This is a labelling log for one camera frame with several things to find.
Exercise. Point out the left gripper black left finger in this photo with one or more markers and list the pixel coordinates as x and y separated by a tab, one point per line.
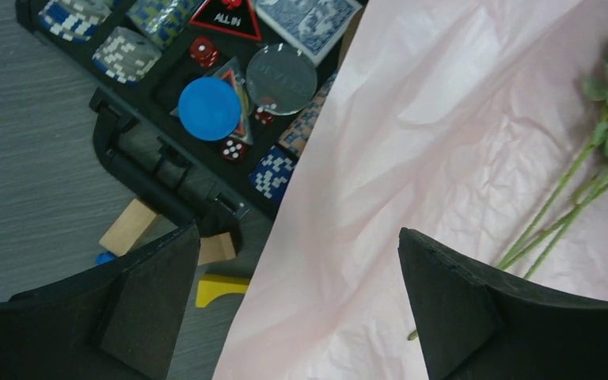
118	320

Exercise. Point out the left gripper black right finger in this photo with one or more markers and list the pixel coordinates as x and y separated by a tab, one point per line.
477	322

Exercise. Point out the pink wrapping paper sheet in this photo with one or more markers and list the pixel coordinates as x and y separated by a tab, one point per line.
453	118

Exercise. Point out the purple flower bouquet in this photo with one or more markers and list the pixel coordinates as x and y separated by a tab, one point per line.
583	182

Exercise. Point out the blue cube block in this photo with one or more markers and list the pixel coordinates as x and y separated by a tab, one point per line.
105	257

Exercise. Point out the wooden arch block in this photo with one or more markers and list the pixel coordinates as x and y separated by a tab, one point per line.
137	219

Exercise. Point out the yellow arch block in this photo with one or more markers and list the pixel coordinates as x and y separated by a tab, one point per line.
212	286

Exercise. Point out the blue round chip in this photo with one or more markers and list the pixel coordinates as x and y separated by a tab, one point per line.
209	109

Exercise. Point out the black open poker case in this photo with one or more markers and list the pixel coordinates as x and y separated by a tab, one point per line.
142	54

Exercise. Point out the clear round dealer button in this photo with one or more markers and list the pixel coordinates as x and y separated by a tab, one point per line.
280	79

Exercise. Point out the black red all-in triangle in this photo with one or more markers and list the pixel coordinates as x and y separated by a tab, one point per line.
233	17

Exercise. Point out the playing card deck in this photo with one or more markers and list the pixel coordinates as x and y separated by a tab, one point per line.
312	26

